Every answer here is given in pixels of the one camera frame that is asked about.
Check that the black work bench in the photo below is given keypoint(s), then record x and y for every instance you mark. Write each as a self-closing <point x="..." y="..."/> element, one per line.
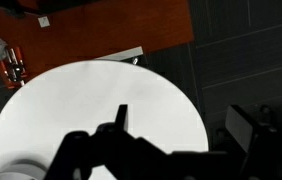
<point x="64" y="5"/>

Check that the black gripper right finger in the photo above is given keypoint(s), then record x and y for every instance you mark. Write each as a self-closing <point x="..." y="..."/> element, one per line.
<point x="241" y="128"/>

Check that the silver metal bowl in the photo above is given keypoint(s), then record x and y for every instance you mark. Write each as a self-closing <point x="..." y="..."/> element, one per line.
<point x="17" y="172"/>

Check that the white table base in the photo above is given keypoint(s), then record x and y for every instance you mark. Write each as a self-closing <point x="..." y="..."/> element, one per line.
<point x="122" y="55"/>

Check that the small white paper tag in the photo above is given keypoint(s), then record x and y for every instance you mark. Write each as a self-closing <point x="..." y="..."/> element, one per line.
<point x="43" y="21"/>

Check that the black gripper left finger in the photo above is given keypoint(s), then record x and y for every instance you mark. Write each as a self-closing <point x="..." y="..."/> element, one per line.
<point x="122" y="117"/>

